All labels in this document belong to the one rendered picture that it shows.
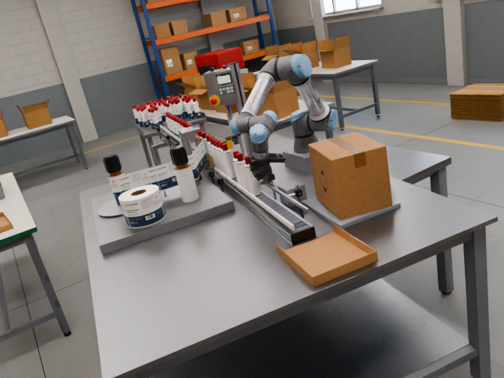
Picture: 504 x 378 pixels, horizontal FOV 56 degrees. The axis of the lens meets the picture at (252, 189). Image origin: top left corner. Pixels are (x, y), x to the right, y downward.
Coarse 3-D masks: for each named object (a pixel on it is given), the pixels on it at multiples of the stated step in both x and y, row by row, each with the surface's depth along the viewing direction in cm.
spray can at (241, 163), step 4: (240, 156) 238; (240, 160) 239; (240, 164) 238; (244, 164) 239; (240, 168) 239; (240, 172) 240; (244, 172) 240; (240, 176) 242; (244, 176) 241; (240, 180) 243; (244, 180) 241; (244, 184) 242; (244, 188) 243; (248, 188) 243
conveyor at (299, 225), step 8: (232, 184) 260; (240, 192) 246; (264, 200) 229; (272, 200) 227; (264, 208) 219; (272, 208) 218; (280, 208) 216; (272, 216) 210; (288, 216) 206; (296, 224) 197; (304, 224) 196; (296, 232) 190
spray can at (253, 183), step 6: (246, 156) 232; (246, 162) 231; (246, 168) 231; (246, 174) 233; (252, 174) 232; (252, 180) 233; (252, 186) 234; (258, 186) 236; (252, 192) 236; (258, 192) 236
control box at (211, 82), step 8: (208, 72) 256; (216, 72) 253; (224, 72) 252; (208, 80) 255; (216, 80) 254; (232, 80) 252; (208, 88) 257; (216, 88) 256; (208, 96) 259; (216, 96) 258; (224, 96) 257; (232, 96) 256; (216, 104) 260; (224, 104) 259
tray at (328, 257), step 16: (320, 240) 190; (336, 240) 187; (352, 240) 181; (288, 256) 176; (304, 256) 180; (320, 256) 178; (336, 256) 175; (352, 256) 173; (368, 256) 166; (304, 272) 165; (320, 272) 168; (336, 272) 162
